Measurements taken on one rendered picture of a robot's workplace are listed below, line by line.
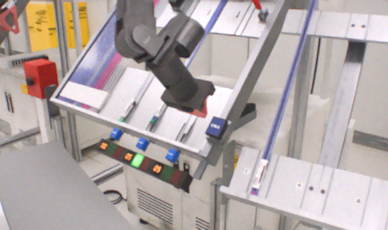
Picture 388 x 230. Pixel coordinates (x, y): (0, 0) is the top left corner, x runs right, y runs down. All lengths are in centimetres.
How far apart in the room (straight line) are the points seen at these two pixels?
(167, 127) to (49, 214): 37
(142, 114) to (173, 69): 43
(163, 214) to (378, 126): 173
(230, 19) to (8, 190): 81
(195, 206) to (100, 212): 62
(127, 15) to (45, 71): 111
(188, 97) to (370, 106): 217
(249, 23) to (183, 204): 79
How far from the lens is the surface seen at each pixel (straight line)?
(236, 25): 111
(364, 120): 281
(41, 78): 170
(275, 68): 294
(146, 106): 108
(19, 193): 106
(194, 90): 70
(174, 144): 93
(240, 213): 135
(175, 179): 92
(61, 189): 104
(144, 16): 64
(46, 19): 419
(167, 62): 64
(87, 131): 249
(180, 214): 156
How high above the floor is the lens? 113
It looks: 21 degrees down
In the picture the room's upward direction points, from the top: straight up
